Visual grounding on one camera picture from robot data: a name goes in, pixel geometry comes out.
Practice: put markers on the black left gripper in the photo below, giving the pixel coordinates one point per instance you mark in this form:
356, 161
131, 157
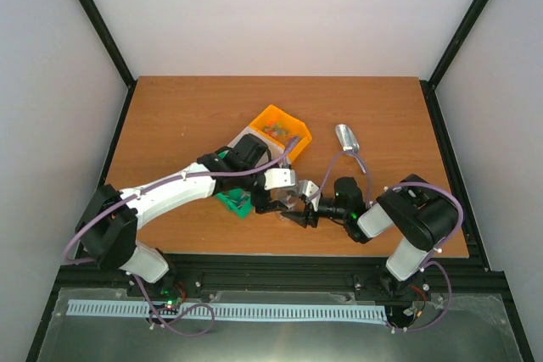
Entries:
261, 207

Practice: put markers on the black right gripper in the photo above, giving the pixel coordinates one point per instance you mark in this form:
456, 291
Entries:
300, 218

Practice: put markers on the clear plastic jar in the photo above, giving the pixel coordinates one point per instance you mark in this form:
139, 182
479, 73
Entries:
293, 202

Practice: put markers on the green plastic candy bin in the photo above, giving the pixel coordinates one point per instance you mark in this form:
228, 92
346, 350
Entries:
235, 200

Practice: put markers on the white plastic candy bin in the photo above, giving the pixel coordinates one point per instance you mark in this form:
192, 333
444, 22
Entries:
274, 146

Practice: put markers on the orange plastic candy bin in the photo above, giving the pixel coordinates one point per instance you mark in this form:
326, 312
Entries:
277, 128

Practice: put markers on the metal candy scoop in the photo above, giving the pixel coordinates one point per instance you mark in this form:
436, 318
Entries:
349, 144

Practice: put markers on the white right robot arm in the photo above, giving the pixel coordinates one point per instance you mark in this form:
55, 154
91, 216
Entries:
426, 216

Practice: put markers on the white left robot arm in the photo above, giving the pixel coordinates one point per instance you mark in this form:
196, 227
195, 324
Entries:
110, 223

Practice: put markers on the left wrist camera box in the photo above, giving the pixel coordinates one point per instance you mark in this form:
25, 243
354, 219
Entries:
279, 178

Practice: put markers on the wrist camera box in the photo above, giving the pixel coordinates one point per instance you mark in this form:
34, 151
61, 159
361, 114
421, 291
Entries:
306, 190
279, 178

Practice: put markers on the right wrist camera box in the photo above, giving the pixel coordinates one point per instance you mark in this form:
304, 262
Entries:
306, 190

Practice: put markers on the black aluminium frame base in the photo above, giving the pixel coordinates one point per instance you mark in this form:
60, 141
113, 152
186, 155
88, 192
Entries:
482, 324

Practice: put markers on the light blue slotted cable duct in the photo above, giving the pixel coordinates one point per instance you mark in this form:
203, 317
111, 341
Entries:
370, 314

